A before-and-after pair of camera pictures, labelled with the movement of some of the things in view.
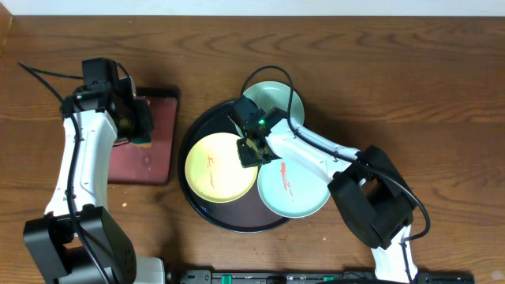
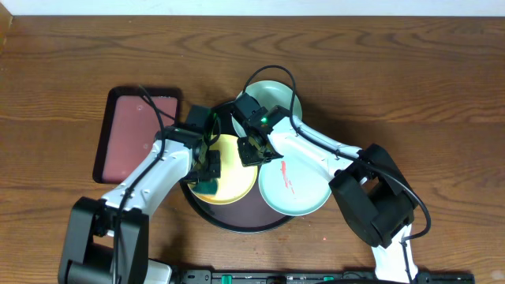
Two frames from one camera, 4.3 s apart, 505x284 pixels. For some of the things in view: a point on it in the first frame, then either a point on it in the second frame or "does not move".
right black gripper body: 250,154 does not move
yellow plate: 215,170 does not move
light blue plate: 291,188 does not move
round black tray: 249,214 does not move
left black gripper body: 141,123 -> 209,172
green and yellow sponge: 145,143 -> 206,187
